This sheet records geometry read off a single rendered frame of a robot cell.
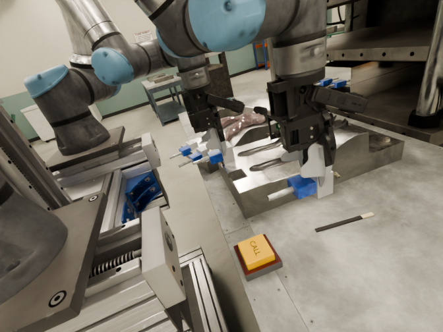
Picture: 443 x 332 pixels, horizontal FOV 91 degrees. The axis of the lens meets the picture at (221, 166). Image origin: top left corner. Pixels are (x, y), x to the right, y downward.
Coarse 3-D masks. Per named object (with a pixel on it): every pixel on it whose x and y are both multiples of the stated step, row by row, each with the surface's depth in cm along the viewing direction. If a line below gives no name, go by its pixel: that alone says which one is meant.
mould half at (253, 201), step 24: (336, 120) 84; (264, 144) 75; (336, 144) 57; (360, 144) 58; (384, 144) 63; (240, 168) 64; (288, 168) 60; (336, 168) 59; (360, 168) 62; (240, 192) 54; (264, 192) 56
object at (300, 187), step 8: (296, 176) 46; (288, 184) 46; (296, 184) 43; (304, 184) 43; (312, 184) 43; (328, 184) 43; (280, 192) 44; (288, 192) 44; (296, 192) 44; (304, 192) 43; (312, 192) 44; (320, 192) 44; (328, 192) 44
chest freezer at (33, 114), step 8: (24, 112) 543; (32, 112) 547; (40, 112) 553; (96, 112) 622; (32, 120) 554; (40, 120) 560; (40, 128) 566; (48, 128) 573; (40, 136) 573; (48, 136) 580
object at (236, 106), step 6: (210, 96) 59; (216, 96) 59; (210, 102) 59; (216, 102) 60; (222, 102) 60; (228, 102) 60; (234, 102) 61; (240, 102) 62; (228, 108) 61; (234, 108) 61; (240, 108) 62
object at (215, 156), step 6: (228, 144) 68; (216, 150) 70; (228, 150) 67; (210, 156) 67; (216, 156) 67; (222, 156) 68; (228, 156) 68; (192, 162) 68; (198, 162) 68; (210, 162) 69; (216, 162) 68; (228, 162) 69
